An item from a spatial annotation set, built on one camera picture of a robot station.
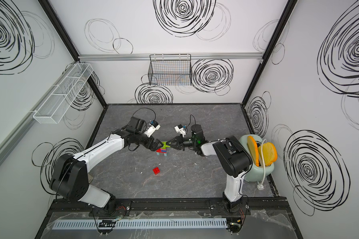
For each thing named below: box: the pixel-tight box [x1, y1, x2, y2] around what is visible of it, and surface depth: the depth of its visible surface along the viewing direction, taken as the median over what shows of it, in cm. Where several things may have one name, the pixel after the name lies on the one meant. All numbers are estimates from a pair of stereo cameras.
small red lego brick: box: [152, 166, 161, 175], surface depth 87 cm
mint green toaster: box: [263, 163, 275, 178], surface depth 73 cm
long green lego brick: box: [161, 141, 171, 150], surface depth 84 cm
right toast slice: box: [258, 142, 278, 167], surface depth 72 cm
